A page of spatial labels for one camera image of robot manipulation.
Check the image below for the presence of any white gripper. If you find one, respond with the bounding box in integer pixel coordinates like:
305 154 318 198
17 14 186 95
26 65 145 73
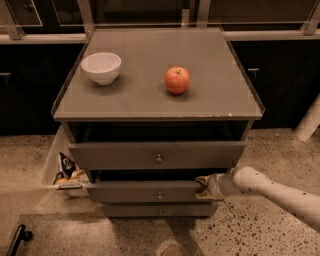
195 173 233 201

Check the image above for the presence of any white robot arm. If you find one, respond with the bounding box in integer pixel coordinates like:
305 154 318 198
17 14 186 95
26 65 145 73
195 166 320 232

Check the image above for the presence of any grey drawer cabinet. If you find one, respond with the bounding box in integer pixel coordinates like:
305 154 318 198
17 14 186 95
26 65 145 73
50 27 266 219

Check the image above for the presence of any grey top drawer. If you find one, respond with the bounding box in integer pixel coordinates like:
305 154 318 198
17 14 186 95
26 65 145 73
69 141 245 170

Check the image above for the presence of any red apple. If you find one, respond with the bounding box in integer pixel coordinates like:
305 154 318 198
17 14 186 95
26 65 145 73
165 66 190 95

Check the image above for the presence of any dark snack bag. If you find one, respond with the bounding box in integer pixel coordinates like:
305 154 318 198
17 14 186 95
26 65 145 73
58 152 76 179

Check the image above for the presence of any clear plastic storage bin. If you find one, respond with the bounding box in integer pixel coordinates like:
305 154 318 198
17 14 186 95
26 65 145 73
41 126 89 199

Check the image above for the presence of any white ceramic bowl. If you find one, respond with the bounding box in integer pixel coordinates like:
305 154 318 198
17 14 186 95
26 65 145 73
81 52 122 85

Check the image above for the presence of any white cylindrical post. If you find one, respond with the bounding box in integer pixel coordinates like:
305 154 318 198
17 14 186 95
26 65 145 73
294 93 320 142

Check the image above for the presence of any black handle bar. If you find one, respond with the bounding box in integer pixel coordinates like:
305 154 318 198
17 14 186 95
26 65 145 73
6 224 33 256

